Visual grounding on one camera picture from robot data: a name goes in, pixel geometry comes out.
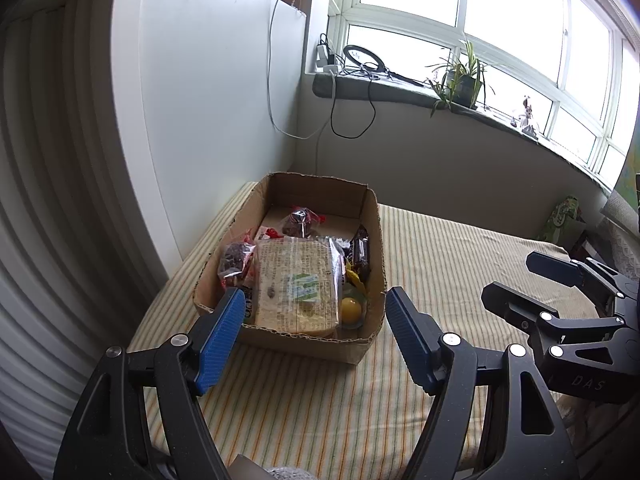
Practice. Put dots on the dark brown chocolate bar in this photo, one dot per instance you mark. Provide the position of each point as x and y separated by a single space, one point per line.
360 252

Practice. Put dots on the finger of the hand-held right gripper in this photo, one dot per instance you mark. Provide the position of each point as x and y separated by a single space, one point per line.
555 266
510 302

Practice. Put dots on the white lace cloth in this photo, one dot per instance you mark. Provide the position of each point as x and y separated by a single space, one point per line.
627 250

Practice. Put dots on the yellow blue wall poster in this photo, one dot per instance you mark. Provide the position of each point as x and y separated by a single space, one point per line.
630 180

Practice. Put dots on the small white figurine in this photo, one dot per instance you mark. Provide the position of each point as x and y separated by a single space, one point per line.
525 117

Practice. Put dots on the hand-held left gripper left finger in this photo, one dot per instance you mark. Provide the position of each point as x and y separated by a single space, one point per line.
220 340

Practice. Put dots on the green paper bag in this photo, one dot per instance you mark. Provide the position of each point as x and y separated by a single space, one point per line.
562 225

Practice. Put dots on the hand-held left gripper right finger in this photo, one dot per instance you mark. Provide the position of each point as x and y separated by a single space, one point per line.
407 335

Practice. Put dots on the brown cardboard box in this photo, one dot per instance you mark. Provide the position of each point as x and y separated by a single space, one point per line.
300 344

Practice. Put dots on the clear date packet red ends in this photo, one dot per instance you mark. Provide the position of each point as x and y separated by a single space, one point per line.
300 222
235 260

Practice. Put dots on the yellow jelly cup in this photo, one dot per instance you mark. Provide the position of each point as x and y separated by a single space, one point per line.
351 309

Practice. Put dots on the potted spider plant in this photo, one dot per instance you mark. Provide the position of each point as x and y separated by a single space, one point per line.
465 85

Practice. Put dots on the white ribbed door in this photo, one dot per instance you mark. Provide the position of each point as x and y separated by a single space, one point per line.
50 210

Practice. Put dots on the black headphones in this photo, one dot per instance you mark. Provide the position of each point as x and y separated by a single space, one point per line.
344 56

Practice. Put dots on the yellow candy packet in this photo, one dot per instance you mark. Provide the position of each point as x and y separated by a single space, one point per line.
352 275

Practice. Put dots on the dark stone window sill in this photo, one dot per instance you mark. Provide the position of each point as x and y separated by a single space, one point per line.
400 92

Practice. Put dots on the bagged sliced bread loaf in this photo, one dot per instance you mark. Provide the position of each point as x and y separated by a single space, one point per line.
290 280

